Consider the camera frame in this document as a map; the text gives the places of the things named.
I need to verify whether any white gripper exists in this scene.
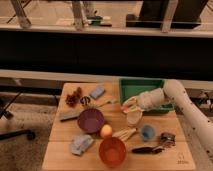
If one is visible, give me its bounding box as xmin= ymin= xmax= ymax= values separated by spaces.
xmin=122 ymin=88 xmax=165 ymax=114

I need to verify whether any small orange pepper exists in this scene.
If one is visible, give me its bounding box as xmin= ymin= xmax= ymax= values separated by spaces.
xmin=120 ymin=106 xmax=126 ymax=112

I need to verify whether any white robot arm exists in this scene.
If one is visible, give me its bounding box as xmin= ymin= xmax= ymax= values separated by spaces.
xmin=122 ymin=79 xmax=213 ymax=157

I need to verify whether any white paper cup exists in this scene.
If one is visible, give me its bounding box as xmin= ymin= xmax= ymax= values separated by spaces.
xmin=126 ymin=110 xmax=142 ymax=127

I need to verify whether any small blue cup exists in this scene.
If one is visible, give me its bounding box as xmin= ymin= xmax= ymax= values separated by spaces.
xmin=139 ymin=125 xmax=155 ymax=141

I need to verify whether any green plastic tray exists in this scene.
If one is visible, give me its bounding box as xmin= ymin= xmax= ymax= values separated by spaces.
xmin=119 ymin=78 xmax=164 ymax=104

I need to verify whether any wooden spoon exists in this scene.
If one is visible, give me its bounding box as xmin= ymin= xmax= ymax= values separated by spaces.
xmin=97 ymin=99 xmax=118 ymax=108

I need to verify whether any yellow red apple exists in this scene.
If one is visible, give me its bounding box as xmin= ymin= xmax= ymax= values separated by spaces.
xmin=100 ymin=124 xmax=112 ymax=138

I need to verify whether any blue sponge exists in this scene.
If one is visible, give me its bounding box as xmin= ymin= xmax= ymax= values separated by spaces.
xmin=89 ymin=86 xmax=105 ymax=100

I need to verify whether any shiny metal clip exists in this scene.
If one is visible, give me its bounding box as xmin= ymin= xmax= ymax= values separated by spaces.
xmin=160 ymin=132 xmax=175 ymax=148

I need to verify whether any orange plastic bowl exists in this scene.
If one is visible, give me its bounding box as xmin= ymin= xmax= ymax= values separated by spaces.
xmin=99 ymin=137 xmax=126 ymax=167

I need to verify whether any grey rectangular block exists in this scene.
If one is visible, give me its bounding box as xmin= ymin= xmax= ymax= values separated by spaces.
xmin=59 ymin=111 xmax=80 ymax=121

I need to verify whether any dark red grape bunch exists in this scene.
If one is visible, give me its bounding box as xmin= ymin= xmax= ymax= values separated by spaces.
xmin=65 ymin=87 xmax=82 ymax=107

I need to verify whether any crumpled blue cloth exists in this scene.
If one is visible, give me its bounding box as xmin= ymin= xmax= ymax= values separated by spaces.
xmin=70 ymin=134 xmax=94 ymax=156

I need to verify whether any black office chair base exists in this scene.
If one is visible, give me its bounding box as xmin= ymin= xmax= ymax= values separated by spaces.
xmin=0 ymin=94 xmax=36 ymax=140

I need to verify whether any black handled tool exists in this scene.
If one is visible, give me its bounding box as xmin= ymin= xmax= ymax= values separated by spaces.
xmin=131 ymin=146 xmax=164 ymax=154

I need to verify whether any black round ring object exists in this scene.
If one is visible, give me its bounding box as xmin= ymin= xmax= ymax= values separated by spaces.
xmin=80 ymin=96 xmax=91 ymax=106

